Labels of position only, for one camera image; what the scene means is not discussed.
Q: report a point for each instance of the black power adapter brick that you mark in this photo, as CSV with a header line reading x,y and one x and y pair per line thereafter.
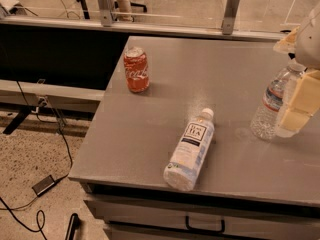
x,y
44,185

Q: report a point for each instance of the red Coca-Cola can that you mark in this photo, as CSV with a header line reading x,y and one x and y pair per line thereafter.
x,y
136,69

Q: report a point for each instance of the black tripod stand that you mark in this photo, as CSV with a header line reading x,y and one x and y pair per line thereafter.
x,y
84,8

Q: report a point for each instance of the grey metal bench beam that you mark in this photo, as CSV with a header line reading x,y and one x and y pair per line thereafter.
x,y
60,97

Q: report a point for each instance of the clear water bottle blue label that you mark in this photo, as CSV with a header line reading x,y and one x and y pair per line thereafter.
x,y
264,120

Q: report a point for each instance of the right metal railing post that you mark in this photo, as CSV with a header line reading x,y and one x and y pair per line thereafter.
x,y
230,15

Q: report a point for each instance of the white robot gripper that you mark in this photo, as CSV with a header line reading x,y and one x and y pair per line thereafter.
x,y
309,42

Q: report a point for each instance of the person leg beige trousers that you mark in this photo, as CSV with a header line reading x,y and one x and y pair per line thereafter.
x,y
125,10

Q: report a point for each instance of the black object on floor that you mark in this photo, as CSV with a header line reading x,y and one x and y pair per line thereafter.
x,y
73,225

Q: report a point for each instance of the left metal railing post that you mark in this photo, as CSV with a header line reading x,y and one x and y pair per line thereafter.
x,y
105,8

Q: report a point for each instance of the metal railing post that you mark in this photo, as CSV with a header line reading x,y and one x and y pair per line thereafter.
x,y
230,15
105,8

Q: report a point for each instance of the grey drawer with black handle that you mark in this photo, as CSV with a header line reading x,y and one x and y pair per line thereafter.
x,y
128,218

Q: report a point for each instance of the white tea plastic bottle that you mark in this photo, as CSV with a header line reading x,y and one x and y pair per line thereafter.
x,y
186,162

